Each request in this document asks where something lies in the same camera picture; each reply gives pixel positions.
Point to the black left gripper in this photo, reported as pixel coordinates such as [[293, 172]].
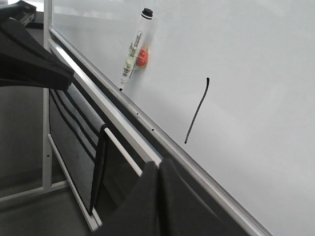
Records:
[[23, 61]]

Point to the white metal stand frame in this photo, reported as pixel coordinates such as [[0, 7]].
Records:
[[120, 122]]

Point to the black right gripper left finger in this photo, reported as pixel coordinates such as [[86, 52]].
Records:
[[138, 214]]

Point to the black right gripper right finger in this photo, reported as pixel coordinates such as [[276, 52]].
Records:
[[182, 212]]

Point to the white whiteboard with aluminium frame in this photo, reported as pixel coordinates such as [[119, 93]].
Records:
[[226, 87]]

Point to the white marker with red magnet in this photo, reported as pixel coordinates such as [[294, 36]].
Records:
[[137, 42]]

